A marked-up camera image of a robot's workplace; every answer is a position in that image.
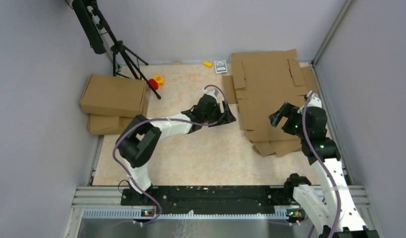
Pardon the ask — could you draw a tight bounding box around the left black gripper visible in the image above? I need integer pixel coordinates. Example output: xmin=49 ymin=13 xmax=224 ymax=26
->
xmin=203 ymin=100 xmax=235 ymax=127

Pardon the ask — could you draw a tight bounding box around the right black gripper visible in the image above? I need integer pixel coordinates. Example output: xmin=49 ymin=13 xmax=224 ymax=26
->
xmin=269 ymin=102 xmax=309 ymax=140

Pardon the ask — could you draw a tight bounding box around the brown cardboard box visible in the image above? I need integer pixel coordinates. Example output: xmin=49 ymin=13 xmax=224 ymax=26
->
xmin=80 ymin=74 xmax=148 ymax=118
xmin=232 ymin=49 xmax=319 ymax=142

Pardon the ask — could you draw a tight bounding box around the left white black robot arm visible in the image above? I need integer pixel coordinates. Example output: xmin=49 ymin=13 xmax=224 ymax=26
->
xmin=115 ymin=89 xmax=236 ymax=205

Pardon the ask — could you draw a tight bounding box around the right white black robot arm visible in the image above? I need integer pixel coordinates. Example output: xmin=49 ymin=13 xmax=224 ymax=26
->
xmin=269 ymin=92 xmax=379 ymax=238

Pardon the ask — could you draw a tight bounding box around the folded brown cardboard box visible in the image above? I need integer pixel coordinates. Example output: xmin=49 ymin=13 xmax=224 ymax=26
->
xmin=80 ymin=74 xmax=148 ymax=118

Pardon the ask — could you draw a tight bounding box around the lower folded cardboard box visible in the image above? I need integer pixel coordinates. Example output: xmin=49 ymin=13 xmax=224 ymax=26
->
xmin=87 ymin=115 xmax=133 ymax=135

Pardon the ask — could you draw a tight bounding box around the stack of flat cardboard sheets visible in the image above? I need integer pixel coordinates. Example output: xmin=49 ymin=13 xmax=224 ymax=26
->
xmin=222 ymin=66 xmax=319 ymax=157

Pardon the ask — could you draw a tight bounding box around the blue playing card deck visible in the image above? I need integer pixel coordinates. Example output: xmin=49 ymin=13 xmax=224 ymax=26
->
xmin=213 ymin=60 xmax=228 ymax=74

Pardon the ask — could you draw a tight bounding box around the small yellow block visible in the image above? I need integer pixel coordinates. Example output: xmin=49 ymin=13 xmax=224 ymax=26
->
xmin=203 ymin=61 xmax=213 ymax=68

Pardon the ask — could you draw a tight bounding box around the red yellow toy spool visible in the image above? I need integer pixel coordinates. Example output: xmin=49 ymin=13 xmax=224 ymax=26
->
xmin=148 ymin=75 xmax=165 ymax=90

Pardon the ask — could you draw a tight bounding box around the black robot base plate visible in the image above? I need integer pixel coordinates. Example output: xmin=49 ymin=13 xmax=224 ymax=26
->
xmin=120 ymin=185 xmax=304 ymax=218

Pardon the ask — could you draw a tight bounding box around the black camera tripod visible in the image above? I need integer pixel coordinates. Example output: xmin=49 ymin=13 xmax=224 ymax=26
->
xmin=66 ymin=0 xmax=162 ymax=100

